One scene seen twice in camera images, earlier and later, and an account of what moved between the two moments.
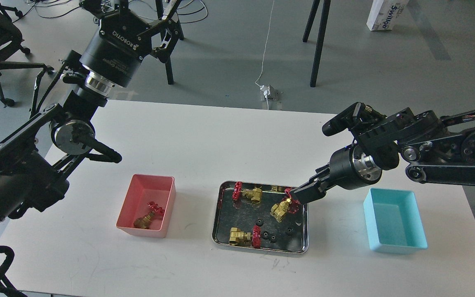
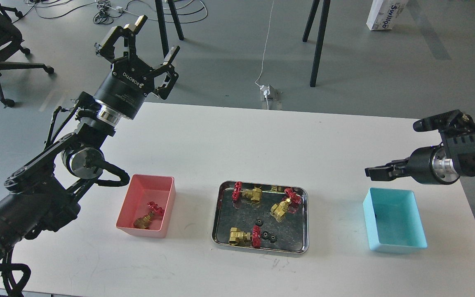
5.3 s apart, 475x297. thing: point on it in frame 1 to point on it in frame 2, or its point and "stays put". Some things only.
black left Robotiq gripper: [115, 52] to [123, 88]
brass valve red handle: [144, 222] stays put
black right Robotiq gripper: [349, 168] to [429, 165]
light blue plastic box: [393, 221] stays put
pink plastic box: [143, 189] stays put
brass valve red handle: [288, 205] stays put
